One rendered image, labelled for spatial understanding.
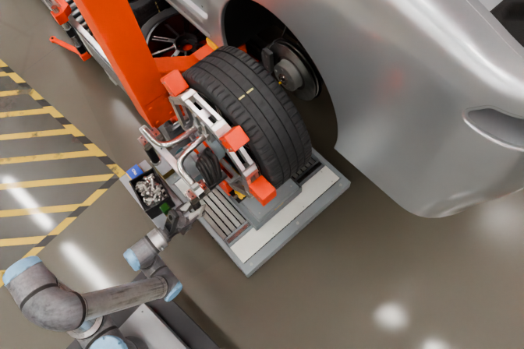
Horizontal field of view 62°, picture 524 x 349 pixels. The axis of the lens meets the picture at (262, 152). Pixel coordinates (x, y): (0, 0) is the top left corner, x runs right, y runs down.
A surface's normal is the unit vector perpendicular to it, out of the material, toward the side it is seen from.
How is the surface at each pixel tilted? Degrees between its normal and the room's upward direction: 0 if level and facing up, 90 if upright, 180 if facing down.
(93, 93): 0
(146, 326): 1
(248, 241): 0
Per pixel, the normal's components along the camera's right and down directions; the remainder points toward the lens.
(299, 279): -0.07, -0.48
